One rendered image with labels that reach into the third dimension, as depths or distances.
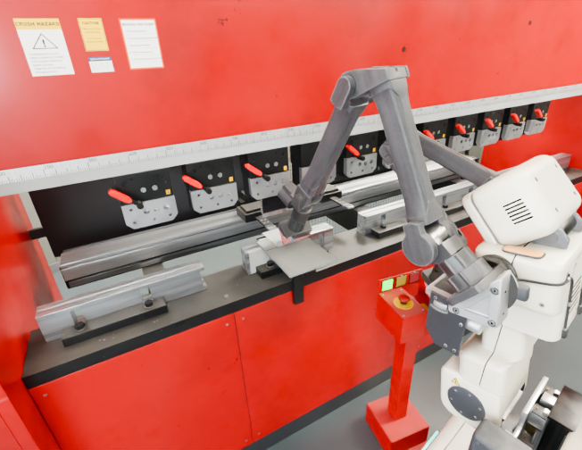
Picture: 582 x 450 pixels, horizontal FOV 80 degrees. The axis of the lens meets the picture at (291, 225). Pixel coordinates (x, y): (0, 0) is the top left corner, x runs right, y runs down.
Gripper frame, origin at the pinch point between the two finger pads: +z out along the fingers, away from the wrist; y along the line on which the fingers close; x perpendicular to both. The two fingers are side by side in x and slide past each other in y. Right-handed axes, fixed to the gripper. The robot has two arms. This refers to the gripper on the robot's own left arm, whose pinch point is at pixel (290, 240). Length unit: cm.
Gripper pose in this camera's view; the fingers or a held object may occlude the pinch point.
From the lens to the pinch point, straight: 124.9
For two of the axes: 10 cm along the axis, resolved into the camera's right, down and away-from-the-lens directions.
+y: -8.7, 2.4, -4.3
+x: 4.4, 7.7, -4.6
